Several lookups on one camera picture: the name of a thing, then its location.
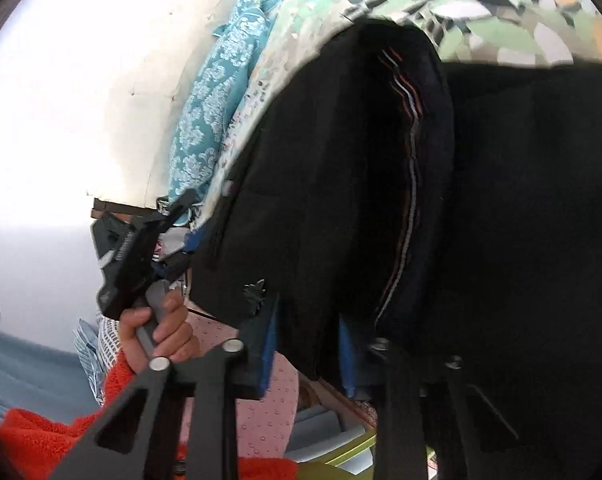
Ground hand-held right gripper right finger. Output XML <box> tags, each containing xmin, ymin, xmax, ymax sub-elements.
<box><xmin>338</xmin><ymin>312</ymin><xmax>520</xmax><ymax>480</ymax></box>

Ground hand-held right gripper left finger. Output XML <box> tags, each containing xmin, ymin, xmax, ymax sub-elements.
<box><xmin>46</xmin><ymin>295</ymin><xmax>282</xmax><ymax>480</ymax></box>

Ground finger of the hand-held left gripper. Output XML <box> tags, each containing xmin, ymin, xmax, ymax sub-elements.
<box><xmin>155</xmin><ymin>224</ymin><xmax>205</xmax><ymax>282</ymax></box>
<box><xmin>153</xmin><ymin>190</ymin><xmax>200</xmax><ymax>234</ymax></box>

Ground black pants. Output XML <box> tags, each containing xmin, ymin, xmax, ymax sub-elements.
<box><xmin>188</xmin><ymin>17</ymin><xmax>602</xmax><ymax>480</ymax></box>

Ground person's left hand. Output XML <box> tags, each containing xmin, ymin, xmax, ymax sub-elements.
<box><xmin>117</xmin><ymin>287</ymin><xmax>200</xmax><ymax>376</ymax></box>

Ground person's pink dotted clothing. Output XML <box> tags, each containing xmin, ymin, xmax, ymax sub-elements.
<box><xmin>181</xmin><ymin>310</ymin><xmax>306</xmax><ymax>461</ymax></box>

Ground blue floral patterned cloth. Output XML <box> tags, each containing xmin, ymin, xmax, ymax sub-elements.
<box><xmin>168</xmin><ymin>0</ymin><xmax>302</xmax><ymax>211</ymax></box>

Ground blue white striped cloth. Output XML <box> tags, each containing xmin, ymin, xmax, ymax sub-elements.
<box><xmin>73</xmin><ymin>310</ymin><xmax>122</xmax><ymax>406</ymax></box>

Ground yellow green object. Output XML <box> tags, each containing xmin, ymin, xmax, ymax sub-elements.
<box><xmin>291</xmin><ymin>430</ymin><xmax>382</xmax><ymax>480</ymax></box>

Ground light blue cloth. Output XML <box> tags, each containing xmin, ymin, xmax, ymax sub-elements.
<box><xmin>0</xmin><ymin>322</ymin><xmax>102</xmax><ymax>426</ymax></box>

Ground leaf print bedsheet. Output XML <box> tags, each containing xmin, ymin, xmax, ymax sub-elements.
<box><xmin>213</xmin><ymin>0</ymin><xmax>602</xmax><ymax>221</ymax></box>

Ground brown strap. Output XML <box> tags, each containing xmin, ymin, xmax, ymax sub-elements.
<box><xmin>92</xmin><ymin>198</ymin><xmax>149</xmax><ymax>217</ymax></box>

